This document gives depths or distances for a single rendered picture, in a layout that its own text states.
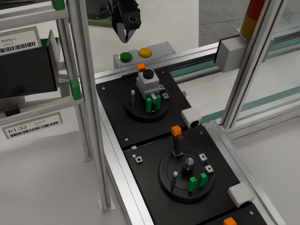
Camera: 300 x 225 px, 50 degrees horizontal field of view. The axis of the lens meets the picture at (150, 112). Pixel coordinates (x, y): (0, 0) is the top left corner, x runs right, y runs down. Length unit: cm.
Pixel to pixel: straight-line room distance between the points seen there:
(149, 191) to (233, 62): 36
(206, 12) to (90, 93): 265
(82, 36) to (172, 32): 97
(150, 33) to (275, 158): 70
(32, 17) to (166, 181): 52
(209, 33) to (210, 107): 186
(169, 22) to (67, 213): 90
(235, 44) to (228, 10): 246
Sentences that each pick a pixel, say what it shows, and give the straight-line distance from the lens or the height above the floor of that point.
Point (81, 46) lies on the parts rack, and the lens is 44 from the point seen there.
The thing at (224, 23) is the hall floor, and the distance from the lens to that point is 302.
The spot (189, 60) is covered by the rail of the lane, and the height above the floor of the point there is 96.
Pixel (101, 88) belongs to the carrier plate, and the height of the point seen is 97.
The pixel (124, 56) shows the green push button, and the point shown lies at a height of 97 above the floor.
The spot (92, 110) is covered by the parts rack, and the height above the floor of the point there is 127.
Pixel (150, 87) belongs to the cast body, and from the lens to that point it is 86.
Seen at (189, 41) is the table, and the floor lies 86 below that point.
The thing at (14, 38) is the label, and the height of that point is 145.
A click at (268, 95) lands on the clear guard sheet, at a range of 94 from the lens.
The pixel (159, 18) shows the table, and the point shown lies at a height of 86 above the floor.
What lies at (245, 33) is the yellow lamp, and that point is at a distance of 74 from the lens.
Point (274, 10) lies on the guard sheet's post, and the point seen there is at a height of 135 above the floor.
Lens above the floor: 169
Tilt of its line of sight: 51 degrees down
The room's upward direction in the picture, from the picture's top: 4 degrees clockwise
